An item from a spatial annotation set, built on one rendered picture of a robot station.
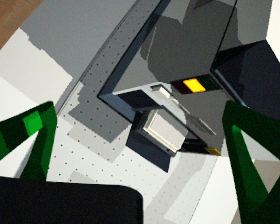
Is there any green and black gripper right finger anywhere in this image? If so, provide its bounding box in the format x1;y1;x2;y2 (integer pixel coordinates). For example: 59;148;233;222
222;100;280;224

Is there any grey perforated base plate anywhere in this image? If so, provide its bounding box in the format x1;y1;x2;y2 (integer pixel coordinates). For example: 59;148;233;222
46;0;218;224

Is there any white sheet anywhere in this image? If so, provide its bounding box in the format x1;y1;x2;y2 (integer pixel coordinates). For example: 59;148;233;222
150;109;188;149

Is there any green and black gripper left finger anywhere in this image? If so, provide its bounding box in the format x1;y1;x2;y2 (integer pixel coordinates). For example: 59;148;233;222
0;101;57;181

